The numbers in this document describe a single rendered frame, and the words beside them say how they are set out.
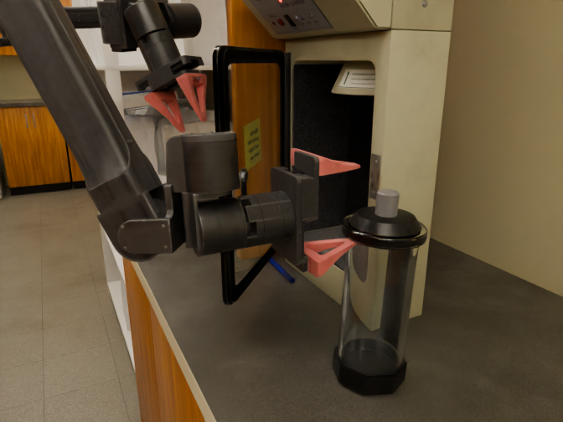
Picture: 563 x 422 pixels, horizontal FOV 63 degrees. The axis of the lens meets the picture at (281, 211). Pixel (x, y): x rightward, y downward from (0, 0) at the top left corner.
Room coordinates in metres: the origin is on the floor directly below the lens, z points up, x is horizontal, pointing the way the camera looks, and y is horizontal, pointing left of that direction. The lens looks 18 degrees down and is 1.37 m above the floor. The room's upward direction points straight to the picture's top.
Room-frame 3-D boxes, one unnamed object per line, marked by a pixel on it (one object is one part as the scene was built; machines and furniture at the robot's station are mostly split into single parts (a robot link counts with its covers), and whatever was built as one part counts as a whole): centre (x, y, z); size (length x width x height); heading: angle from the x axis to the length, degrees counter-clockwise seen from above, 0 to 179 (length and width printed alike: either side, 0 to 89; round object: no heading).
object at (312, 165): (0.53, -0.05, 1.24); 0.09 x 0.07 x 0.07; 117
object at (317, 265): (0.52, -0.05, 1.17); 0.09 x 0.07 x 0.07; 117
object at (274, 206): (0.49, 0.01, 1.20); 0.07 x 0.07 x 0.10; 27
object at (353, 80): (0.85, -0.18, 1.34); 0.18 x 0.18 x 0.05
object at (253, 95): (0.80, 0.04, 1.19); 0.30 x 0.01 x 0.40; 163
